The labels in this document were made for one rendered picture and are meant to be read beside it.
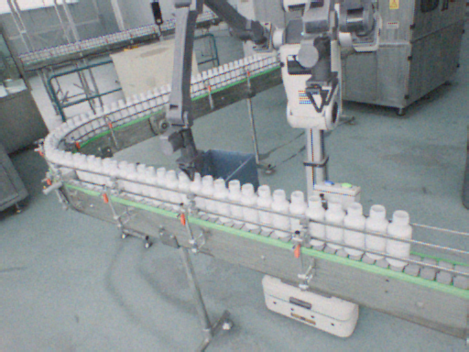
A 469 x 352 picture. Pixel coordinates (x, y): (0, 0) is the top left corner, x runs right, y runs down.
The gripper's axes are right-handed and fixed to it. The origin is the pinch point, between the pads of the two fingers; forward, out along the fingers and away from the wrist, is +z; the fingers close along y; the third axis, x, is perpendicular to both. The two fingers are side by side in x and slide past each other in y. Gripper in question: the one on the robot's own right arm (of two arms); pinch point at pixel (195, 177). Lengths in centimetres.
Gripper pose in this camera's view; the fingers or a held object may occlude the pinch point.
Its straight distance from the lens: 128.8
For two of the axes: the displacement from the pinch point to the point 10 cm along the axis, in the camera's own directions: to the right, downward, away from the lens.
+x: 8.4, 1.4, -5.3
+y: -5.2, 5.0, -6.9
